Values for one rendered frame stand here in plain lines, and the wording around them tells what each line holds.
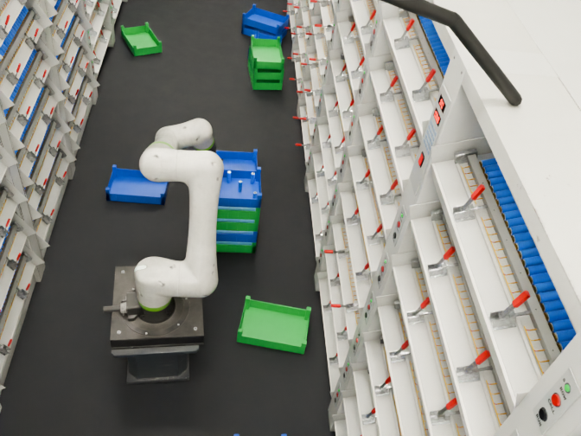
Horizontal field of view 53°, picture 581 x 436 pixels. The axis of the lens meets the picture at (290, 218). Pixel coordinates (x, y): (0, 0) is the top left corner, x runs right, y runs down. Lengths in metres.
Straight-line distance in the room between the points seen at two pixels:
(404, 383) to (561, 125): 0.81
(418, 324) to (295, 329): 1.24
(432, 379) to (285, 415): 1.14
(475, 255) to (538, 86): 0.36
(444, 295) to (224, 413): 1.34
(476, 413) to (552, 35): 0.86
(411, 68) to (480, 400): 0.92
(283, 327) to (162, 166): 1.04
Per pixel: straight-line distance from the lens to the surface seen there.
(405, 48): 1.82
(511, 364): 1.09
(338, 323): 2.42
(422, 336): 1.53
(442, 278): 1.41
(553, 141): 1.16
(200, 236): 2.08
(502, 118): 1.16
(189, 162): 2.02
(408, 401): 1.64
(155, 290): 2.13
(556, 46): 1.49
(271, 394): 2.54
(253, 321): 2.71
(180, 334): 2.26
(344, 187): 2.37
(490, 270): 1.20
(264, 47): 4.26
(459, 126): 1.36
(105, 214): 3.17
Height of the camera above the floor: 2.23
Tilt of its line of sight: 45 degrees down
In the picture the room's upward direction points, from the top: 10 degrees clockwise
